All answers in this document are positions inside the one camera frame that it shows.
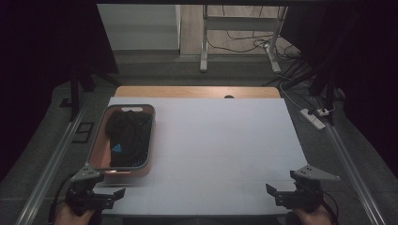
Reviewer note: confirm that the white power strip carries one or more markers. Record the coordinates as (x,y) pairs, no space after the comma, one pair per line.
(313,120)

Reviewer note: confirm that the white table mat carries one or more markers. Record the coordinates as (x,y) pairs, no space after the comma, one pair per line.
(219,140)

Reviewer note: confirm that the wooden table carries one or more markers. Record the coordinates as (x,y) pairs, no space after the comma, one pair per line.
(187,92)

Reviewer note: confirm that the person's left hand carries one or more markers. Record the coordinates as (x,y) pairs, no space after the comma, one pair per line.
(70,217)

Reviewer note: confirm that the dark curtain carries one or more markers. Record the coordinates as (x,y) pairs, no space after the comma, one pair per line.
(359,47)
(40,47)

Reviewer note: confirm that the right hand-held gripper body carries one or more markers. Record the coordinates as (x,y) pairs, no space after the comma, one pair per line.
(308,190)

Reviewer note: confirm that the pink plastic basket grey rim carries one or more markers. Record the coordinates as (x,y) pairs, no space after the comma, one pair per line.
(101,150)

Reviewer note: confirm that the black floor frame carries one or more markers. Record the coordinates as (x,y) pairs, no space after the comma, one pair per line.
(84,132)

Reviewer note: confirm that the black tripod stand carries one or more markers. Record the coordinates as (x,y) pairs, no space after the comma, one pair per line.
(75,93)
(328,93)

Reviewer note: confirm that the white cabinet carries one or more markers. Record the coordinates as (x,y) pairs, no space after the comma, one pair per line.
(140,28)

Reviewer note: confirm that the person's right hand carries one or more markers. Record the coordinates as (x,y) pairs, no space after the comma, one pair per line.
(313,217)

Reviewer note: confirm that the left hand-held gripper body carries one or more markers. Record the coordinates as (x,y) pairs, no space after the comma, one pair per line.
(82,190)

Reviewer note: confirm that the white desk frame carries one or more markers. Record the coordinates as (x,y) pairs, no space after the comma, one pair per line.
(204,40)

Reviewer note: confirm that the white plug adapter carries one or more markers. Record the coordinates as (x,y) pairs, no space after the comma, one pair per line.
(323,112)

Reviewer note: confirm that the black glove with blue print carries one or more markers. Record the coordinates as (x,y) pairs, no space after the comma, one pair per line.
(120,140)
(142,137)

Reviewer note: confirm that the aluminium floor rail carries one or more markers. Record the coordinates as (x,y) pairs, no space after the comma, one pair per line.
(350,162)
(51,162)

